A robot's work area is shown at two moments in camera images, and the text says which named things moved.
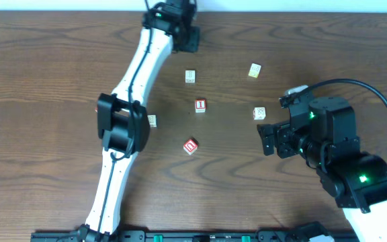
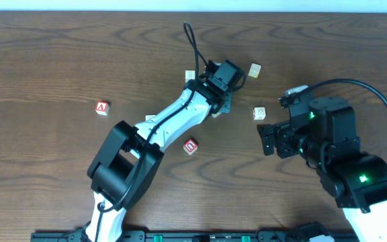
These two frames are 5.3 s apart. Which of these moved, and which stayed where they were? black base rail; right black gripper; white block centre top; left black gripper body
Moved: left black gripper body
Stayed: black base rail; white block centre top; right black gripper
